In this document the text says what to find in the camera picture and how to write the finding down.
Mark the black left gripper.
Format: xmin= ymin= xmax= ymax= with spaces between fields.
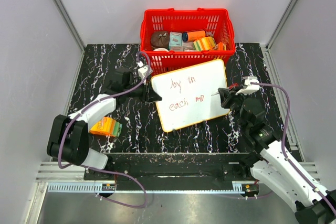
xmin=124 ymin=77 xmax=161 ymax=104

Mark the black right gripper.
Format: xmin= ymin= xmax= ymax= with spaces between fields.
xmin=219 ymin=86 xmax=250 ymax=131

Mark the red whiteboard marker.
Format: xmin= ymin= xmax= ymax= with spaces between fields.
xmin=212 ymin=83 xmax=239 ymax=96

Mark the yellow framed whiteboard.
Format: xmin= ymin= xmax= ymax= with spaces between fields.
xmin=151 ymin=59 xmax=230 ymax=133

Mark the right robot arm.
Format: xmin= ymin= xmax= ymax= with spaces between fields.
xmin=218 ymin=87 xmax=335 ymax=223

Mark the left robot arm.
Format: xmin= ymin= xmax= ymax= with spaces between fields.
xmin=47 ymin=65 xmax=162 ymax=180

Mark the orange green snack box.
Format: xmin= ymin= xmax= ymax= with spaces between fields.
xmin=89 ymin=117 xmax=122 ymax=137

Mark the yellow orange snack box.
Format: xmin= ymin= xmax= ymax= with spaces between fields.
xmin=193 ymin=36 xmax=216 ymax=51

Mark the teal small box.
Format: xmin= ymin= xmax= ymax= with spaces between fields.
xmin=169 ymin=31 xmax=183 ymax=49

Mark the blue capped yellow bottle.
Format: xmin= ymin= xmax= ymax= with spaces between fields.
xmin=182 ymin=30 xmax=206 ymax=42

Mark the red plastic basket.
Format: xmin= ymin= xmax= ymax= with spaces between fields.
xmin=140 ymin=8 xmax=236 ymax=74

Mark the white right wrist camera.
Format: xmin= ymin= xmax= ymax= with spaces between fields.
xmin=236 ymin=76 xmax=260 ymax=95

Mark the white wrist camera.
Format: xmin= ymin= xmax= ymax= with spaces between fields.
xmin=236 ymin=76 xmax=260 ymax=95
xmin=137 ymin=61 xmax=153 ymax=80

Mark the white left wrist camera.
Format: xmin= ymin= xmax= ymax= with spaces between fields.
xmin=137 ymin=61 xmax=153 ymax=80

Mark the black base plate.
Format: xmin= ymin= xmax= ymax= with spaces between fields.
xmin=83 ymin=153 xmax=270 ymax=182

